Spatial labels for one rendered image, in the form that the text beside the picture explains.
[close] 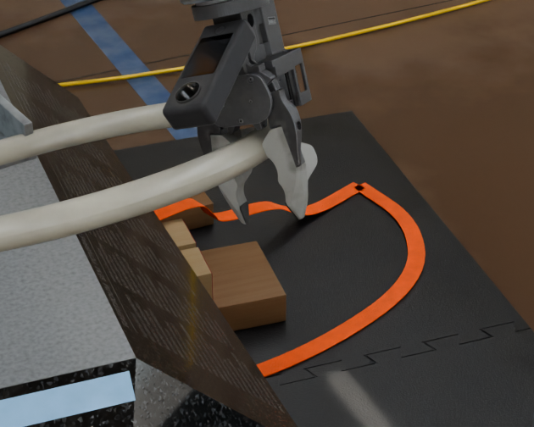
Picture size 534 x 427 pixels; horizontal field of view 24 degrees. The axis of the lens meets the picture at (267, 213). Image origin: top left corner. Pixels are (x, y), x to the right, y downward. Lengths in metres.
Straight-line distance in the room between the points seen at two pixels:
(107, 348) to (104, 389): 0.06
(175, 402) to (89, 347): 0.13
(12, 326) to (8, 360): 0.07
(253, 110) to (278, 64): 0.05
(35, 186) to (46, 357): 0.41
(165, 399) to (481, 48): 2.94
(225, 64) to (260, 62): 0.06
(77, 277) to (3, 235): 0.69
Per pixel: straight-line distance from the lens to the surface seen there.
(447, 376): 2.88
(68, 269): 1.75
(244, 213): 1.18
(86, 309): 1.67
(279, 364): 2.88
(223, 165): 1.09
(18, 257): 1.79
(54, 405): 1.57
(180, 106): 1.06
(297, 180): 1.13
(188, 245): 2.96
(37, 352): 1.62
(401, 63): 4.24
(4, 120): 1.55
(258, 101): 1.12
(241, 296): 2.95
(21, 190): 1.94
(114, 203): 1.04
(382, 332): 2.99
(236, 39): 1.10
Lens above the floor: 1.89
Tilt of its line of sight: 34 degrees down
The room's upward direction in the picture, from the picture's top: straight up
